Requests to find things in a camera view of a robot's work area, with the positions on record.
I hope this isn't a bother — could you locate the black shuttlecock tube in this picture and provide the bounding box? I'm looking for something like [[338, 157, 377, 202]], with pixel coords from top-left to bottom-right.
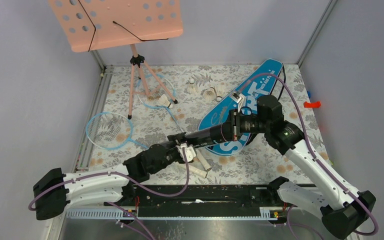
[[182, 123, 238, 148]]

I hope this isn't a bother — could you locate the blue racket near stand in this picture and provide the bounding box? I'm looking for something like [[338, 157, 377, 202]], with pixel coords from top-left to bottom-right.
[[135, 73, 213, 173]]

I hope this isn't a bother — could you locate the shuttlecock on racket head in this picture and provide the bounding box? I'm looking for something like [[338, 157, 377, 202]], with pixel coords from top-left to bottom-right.
[[156, 94, 173, 109]]

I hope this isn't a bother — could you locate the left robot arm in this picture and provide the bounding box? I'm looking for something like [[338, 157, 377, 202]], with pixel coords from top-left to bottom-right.
[[28, 133, 200, 221]]

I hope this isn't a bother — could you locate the shuttlecock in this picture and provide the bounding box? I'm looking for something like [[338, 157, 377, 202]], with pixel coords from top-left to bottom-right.
[[202, 87, 216, 101], [156, 94, 173, 109], [214, 82, 226, 102], [186, 78, 198, 94]]

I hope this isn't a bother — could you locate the blue racket left side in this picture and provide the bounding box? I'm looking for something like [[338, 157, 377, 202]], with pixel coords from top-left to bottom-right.
[[85, 112, 208, 180]]

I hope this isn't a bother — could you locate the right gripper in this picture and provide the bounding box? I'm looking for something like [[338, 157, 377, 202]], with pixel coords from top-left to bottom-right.
[[210, 108, 268, 142]]

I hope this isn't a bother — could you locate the pink music stand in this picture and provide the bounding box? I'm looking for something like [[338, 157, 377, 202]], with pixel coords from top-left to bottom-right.
[[48, 0, 184, 118]]

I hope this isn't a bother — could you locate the black front rail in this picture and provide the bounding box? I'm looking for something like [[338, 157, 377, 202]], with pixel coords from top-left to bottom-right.
[[116, 184, 291, 218]]

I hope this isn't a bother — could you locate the red clip on wall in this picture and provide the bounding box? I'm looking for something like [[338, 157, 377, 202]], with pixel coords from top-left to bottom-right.
[[303, 101, 322, 109]]

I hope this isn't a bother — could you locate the blue racket cover bag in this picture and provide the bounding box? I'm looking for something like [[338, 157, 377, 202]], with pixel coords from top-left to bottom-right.
[[197, 59, 284, 157]]

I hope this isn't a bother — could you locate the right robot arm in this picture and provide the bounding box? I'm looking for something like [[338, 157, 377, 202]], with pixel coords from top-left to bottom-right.
[[235, 84, 380, 240]]

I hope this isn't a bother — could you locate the shuttlecock upright back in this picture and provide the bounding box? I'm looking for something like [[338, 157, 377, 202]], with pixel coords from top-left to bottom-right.
[[186, 78, 198, 94]]

